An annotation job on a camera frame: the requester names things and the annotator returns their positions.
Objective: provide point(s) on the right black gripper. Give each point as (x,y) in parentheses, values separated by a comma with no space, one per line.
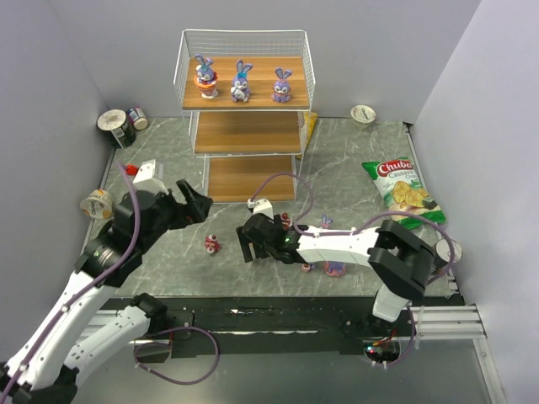
(256,230)

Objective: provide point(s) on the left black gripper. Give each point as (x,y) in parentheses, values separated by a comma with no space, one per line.
(178,211)

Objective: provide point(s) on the pink bear roll cake toy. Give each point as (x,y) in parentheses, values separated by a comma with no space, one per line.
(212,244)

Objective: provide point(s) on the strawberry cake slice toy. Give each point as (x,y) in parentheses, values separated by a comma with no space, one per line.
(286,221)

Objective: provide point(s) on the purple bunny red bow toy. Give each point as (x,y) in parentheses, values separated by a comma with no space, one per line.
(281,88)

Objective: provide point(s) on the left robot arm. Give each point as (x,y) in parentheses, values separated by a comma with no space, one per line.
(55,362)

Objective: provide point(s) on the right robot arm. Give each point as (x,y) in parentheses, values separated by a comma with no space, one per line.
(399,258)

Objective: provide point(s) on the small purple bunny cupcake toy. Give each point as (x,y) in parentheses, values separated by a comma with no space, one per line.
(307,267)

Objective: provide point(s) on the purple bunny on pink donut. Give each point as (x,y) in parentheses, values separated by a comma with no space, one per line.
(326,222)

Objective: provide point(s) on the purple bunny candle donut toy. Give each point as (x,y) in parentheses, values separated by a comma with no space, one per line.
(334,269)

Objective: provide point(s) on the tipped paper cup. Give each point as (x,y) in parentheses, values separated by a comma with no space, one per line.
(98,205)

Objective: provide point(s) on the blue white small can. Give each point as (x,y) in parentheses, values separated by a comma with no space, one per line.
(137,118)

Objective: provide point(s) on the dark paper cup white lid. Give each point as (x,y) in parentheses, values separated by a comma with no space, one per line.
(118,129)

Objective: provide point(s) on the yellow snack packet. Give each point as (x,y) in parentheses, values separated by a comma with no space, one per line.
(306,125)

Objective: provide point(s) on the green chips bag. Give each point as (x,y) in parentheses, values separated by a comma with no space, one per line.
(401,189)

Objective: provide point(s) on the white yogurt cup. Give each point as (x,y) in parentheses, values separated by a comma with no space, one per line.
(363,115)

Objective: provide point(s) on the tin can orange label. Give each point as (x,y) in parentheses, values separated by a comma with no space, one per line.
(443,253)

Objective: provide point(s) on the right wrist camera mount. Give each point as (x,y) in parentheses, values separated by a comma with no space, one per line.
(260,206)

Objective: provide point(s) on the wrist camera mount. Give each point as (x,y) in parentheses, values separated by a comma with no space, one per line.
(148,176)
(260,206)

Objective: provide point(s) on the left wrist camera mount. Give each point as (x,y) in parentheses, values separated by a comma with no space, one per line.
(148,176)

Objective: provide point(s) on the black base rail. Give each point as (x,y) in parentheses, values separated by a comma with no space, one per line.
(276,325)

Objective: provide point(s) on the white wire wooden shelf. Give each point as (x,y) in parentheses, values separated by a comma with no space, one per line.
(250,147)

